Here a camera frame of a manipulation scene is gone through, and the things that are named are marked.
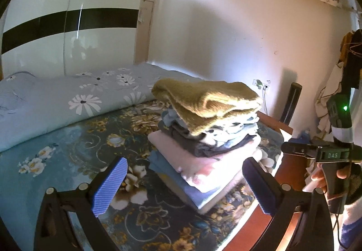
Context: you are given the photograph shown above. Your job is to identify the hanging white garment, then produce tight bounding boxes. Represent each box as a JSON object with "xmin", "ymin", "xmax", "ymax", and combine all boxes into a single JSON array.
[{"xmin": 315, "ymin": 61, "xmax": 344, "ymax": 134}]

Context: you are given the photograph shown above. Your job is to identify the cream folded cloth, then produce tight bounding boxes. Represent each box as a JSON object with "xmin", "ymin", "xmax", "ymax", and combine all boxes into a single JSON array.
[{"xmin": 158, "ymin": 172, "xmax": 249, "ymax": 215}]

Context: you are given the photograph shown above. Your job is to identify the red wooden footboard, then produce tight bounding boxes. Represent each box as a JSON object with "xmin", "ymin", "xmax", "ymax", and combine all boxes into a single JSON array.
[{"xmin": 221, "ymin": 111, "xmax": 312, "ymax": 251}]

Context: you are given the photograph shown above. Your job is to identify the blue daisy print quilt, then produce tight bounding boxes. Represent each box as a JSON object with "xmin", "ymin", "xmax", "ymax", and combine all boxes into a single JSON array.
[{"xmin": 0, "ymin": 63, "xmax": 204, "ymax": 152}]

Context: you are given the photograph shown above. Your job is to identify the light blue folded garment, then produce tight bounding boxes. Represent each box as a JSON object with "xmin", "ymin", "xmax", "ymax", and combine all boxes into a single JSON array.
[{"xmin": 161, "ymin": 106, "xmax": 259, "ymax": 144}]

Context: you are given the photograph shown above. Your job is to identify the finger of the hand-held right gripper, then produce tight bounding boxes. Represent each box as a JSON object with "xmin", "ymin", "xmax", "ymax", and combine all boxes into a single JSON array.
[{"xmin": 281, "ymin": 141, "xmax": 319, "ymax": 159}]

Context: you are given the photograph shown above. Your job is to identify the wooden door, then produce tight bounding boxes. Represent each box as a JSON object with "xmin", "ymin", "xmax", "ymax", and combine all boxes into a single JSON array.
[{"xmin": 133, "ymin": 0, "xmax": 157, "ymax": 66}]

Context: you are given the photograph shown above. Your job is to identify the brown knit sweater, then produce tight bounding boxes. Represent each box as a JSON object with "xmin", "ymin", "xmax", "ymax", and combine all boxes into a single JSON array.
[{"xmin": 151, "ymin": 78, "xmax": 263, "ymax": 136}]

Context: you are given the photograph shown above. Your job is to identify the person's right hand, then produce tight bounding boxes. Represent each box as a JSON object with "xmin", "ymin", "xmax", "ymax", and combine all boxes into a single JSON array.
[{"xmin": 301, "ymin": 163, "xmax": 362, "ymax": 205}]

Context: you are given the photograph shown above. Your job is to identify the hanging yellow garment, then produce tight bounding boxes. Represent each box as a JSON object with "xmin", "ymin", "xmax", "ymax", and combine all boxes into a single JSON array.
[{"xmin": 338, "ymin": 31, "xmax": 355, "ymax": 63}]

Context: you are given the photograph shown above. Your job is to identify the black chair back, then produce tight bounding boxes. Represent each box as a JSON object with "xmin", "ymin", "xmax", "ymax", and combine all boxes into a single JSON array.
[{"xmin": 279, "ymin": 82, "xmax": 302, "ymax": 125}]

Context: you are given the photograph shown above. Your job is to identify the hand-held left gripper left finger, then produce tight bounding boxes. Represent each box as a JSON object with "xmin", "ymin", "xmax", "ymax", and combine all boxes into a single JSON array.
[{"xmin": 33, "ymin": 155, "xmax": 129, "ymax": 251}]

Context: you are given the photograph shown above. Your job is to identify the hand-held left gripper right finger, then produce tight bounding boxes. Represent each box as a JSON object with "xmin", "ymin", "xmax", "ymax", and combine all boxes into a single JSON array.
[{"xmin": 242, "ymin": 157, "xmax": 336, "ymax": 251}]

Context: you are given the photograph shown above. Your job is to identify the stack of folded clothes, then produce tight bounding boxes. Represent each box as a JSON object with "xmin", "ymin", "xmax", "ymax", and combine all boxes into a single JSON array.
[{"xmin": 148, "ymin": 130, "xmax": 262, "ymax": 192}]

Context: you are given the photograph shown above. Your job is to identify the blue folded cloth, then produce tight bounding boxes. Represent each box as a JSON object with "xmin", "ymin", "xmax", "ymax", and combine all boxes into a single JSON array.
[{"xmin": 148, "ymin": 152, "xmax": 246, "ymax": 206}]

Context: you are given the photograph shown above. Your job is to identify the person's right forearm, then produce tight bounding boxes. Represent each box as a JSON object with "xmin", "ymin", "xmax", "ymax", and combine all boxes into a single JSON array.
[{"xmin": 338, "ymin": 197, "xmax": 362, "ymax": 251}]

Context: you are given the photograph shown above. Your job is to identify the white wall socket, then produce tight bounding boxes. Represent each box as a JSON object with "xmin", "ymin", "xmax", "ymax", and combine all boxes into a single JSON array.
[{"xmin": 252, "ymin": 78, "xmax": 270, "ymax": 90}]

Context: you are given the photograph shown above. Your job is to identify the white wardrobe with black stripe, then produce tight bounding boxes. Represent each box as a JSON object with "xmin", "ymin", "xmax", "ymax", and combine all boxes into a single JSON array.
[{"xmin": 0, "ymin": 0, "xmax": 150, "ymax": 80}]

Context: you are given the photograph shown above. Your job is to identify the grey folded garment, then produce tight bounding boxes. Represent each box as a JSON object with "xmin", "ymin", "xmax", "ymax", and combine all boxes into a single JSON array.
[{"xmin": 157, "ymin": 121, "xmax": 256, "ymax": 158}]

